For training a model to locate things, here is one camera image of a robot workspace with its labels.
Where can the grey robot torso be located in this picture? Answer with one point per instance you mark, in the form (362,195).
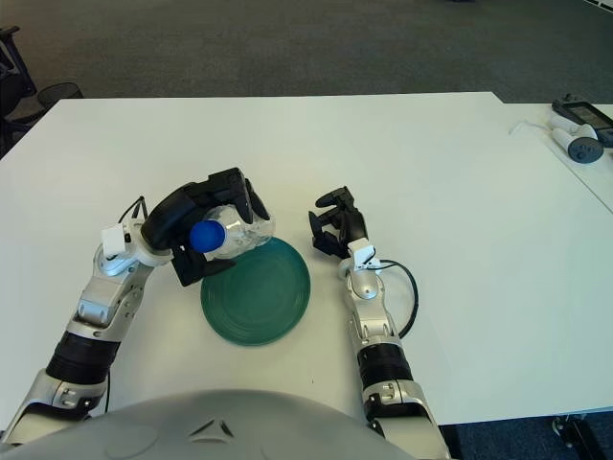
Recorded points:
(191,426)

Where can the black office chair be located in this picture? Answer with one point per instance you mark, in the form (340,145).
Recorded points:
(14,91)

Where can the green round plate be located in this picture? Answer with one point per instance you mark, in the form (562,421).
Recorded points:
(263,302)

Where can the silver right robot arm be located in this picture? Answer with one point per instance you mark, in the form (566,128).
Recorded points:
(373,321)

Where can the clear bottle with blue cap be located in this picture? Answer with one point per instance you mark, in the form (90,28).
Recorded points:
(234,237)

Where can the black table foot caster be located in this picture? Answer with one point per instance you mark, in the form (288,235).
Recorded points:
(570,429)

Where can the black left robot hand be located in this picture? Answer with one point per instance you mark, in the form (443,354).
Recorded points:
(165,225)

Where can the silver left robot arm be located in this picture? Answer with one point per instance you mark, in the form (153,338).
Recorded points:
(100,302)

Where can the white handheld controller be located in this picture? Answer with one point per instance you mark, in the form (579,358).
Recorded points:
(582,147)

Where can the black handheld device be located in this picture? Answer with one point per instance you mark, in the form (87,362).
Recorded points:
(582,112)

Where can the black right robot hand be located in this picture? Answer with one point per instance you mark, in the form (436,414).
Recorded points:
(354,227)

